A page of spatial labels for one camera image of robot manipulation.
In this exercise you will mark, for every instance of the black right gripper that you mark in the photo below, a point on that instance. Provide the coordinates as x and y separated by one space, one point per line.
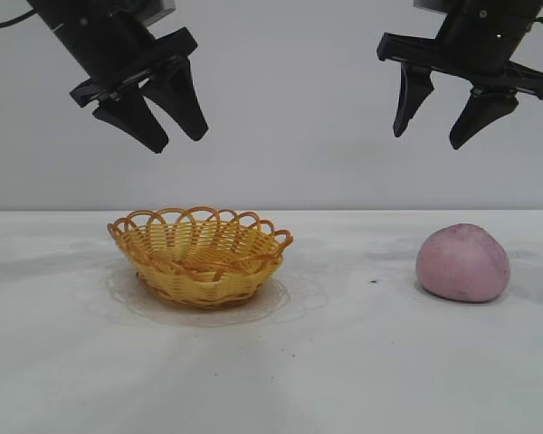
479 40

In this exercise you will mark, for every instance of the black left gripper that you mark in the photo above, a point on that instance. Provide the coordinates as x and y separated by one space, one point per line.
108 45

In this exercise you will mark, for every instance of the pink peach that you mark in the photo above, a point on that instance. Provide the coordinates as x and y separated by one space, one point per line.
463 264

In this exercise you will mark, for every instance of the yellow woven wicker basket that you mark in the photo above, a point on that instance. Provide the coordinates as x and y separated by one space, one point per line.
199 276

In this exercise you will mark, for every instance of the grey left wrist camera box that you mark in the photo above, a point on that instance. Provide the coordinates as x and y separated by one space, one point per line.
158 11

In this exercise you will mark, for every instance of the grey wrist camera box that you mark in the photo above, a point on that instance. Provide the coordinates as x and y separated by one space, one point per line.
427 3
158 11

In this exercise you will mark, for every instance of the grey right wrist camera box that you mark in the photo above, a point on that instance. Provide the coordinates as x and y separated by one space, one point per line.
427 3

